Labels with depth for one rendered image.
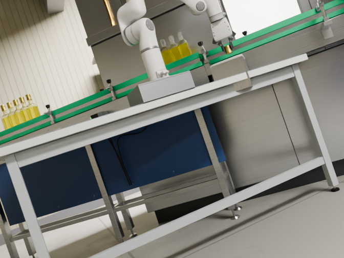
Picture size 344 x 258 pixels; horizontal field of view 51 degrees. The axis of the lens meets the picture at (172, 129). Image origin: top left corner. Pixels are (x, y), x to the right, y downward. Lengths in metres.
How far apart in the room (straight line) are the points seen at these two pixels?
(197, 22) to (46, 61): 2.69
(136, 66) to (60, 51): 2.34
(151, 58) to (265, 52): 0.70
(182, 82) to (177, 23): 0.79
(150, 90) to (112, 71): 0.97
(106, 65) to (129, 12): 0.83
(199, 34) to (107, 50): 0.66
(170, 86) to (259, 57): 0.66
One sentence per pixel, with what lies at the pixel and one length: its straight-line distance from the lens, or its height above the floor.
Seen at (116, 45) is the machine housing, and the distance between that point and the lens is 2.56.
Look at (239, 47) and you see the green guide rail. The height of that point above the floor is 0.91.
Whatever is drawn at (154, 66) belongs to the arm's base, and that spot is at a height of 0.91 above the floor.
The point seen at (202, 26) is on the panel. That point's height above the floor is 1.15.
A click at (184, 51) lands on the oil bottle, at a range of 2.21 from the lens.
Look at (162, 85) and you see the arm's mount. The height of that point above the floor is 0.80.
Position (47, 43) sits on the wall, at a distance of 4.75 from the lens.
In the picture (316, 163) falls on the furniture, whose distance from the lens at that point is 2.05.
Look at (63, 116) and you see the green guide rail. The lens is 2.40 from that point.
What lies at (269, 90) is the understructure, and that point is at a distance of 2.30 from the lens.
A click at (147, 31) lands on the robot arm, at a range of 1.75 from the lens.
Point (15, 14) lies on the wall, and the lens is 4.90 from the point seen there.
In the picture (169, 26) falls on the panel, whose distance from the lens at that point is 2.41.
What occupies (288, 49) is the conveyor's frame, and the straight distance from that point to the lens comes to 2.11.
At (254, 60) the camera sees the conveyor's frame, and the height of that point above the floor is 0.81.
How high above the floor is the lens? 0.60
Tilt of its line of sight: level
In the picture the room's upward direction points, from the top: 19 degrees counter-clockwise
